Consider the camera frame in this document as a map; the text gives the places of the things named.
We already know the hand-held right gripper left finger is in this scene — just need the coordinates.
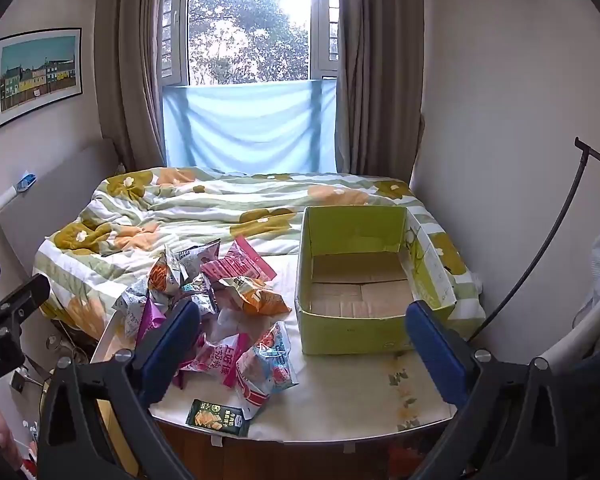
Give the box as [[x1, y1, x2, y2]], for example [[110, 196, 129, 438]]
[[37, 300, 216, 480]]

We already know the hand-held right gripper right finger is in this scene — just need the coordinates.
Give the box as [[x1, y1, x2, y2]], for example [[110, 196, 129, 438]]
[[405, 300, 600, 480]]

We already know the pink and white snack packet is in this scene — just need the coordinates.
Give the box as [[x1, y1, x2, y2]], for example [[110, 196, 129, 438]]
[[176, 332, 252, 390]]

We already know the purple snack packet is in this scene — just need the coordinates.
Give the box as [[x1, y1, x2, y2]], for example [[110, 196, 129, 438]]
[[134, 299, 170, 357]]

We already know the pale printed snack bag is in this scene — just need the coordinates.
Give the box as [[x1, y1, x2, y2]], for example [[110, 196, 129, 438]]
[[111, 289, 152, 342]]

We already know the dark green cracker packet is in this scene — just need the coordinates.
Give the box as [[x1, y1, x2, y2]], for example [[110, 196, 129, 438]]
[[186, 398, 251, 437]]

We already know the green cardboard box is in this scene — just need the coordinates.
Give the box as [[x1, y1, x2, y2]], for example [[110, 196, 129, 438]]
[[294, 205, 460, 356]]

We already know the light blue red snack packet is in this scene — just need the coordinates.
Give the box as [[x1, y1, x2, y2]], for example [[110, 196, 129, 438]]
[[235, 320, 300, 410]]

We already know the dark silver snack packet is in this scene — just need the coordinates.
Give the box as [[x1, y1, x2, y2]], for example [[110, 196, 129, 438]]
[[179, 280, 220, 317]]

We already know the orange striped snack packet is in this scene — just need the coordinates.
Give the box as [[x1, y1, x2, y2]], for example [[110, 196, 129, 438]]
[[147, 247, 190, 303]]

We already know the grey headboard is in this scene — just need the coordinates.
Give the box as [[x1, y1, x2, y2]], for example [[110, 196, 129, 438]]
[[0, 139, 126, 281]]

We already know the orange and white chip bag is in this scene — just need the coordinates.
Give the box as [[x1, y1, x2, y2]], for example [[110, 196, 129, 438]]
[[214, 276, 294, 317]]

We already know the grey chip bag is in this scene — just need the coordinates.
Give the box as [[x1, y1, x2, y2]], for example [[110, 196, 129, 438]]
[[172, 239, 222, 283]]

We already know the floral striped blanket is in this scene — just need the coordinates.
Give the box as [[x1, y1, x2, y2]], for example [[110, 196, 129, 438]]
[[32, 166, 487, 343]]

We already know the light blue window cloth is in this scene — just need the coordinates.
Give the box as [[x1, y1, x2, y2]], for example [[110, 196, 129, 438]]
[[162, 79, 338, 173]]

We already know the brown curtain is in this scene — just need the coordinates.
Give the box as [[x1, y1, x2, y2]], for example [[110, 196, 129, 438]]
[[332, 0, 427, 181], [93, 0, 191, 173]]

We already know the window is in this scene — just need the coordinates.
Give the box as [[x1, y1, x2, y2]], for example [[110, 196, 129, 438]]
[[157, 0, 342, 87]]

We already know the black stand with cable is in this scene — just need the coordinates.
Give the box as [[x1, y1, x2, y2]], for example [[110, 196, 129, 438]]
[[467, 136, 600, 343]]

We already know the framed wall poster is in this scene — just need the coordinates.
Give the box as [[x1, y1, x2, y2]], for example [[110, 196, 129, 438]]
[[0, 27, 84, 132]]

